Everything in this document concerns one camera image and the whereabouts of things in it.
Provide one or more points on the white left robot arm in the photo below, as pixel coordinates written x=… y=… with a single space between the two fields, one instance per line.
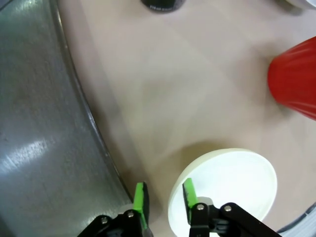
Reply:
x=303 y=222

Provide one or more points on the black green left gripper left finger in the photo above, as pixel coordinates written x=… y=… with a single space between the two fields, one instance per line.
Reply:
x=140 y=197

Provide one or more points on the black drink can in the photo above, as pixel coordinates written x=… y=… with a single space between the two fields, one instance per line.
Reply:
x=160 y=4

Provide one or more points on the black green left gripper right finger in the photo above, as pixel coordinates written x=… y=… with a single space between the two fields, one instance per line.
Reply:
x=190 y=195

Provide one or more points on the white plastic bowl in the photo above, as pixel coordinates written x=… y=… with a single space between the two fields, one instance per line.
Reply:
x=297 y=3
x=234 y=177

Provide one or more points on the red plastic cup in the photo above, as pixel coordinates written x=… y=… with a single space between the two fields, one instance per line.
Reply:
x=293 y=79

